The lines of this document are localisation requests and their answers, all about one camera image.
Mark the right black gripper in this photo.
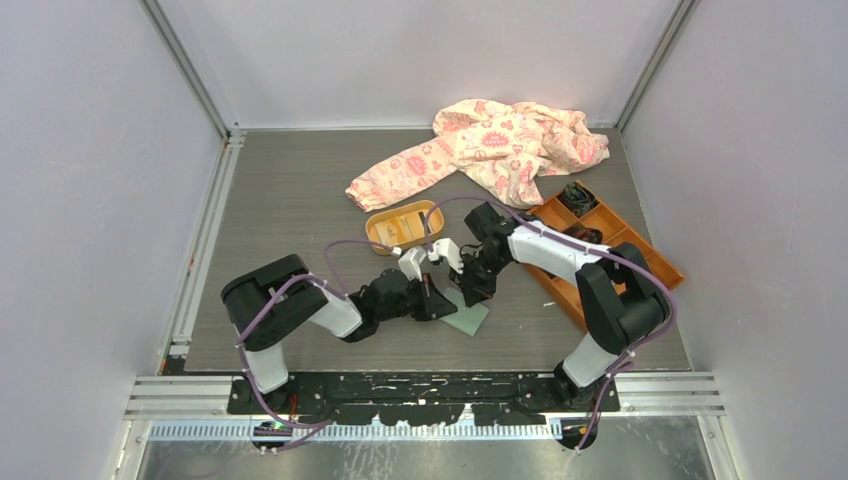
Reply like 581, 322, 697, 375
449, 248, 509, 307

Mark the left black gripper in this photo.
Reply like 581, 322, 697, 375
378, 273, 457, 323

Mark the green card holder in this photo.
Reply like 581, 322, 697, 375
440, 288, 489, 337

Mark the yellow oval tray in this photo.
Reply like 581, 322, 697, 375
364, 199, 446, 257

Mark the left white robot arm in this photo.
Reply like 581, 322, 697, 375
220, 254, 458, 413

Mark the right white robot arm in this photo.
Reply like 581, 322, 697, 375
450, 202, 673, 411

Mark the gold card black stripe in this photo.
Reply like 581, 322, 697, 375
402, 210, 427, 241

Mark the rolled brown tie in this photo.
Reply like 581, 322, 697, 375
564, 223, 604, 244

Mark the orange compartment organizer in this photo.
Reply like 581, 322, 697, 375
525, 191, 684, 333

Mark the rolled dark tie back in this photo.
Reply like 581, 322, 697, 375
556, 182, 598, 217

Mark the pink patterned garment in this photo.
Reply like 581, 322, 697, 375
345, 99, 610, 212

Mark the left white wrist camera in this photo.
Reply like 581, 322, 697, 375
391, 246, 428, 281

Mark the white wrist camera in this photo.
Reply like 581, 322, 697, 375
391, 246, 428, 281
427, 238, 464, 274

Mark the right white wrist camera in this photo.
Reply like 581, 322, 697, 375
427, 238, 464, 274

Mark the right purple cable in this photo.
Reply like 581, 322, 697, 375
421, 195, 680, 452

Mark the purple cable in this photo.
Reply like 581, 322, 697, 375
421, 195, 680, 452
235, 239, 402, 453

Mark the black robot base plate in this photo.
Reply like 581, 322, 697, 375
264, 371, 620, 427

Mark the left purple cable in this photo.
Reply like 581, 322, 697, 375
235, 239, 402, 453

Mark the aluminium frame rail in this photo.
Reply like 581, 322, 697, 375
137, 0, 248, 160

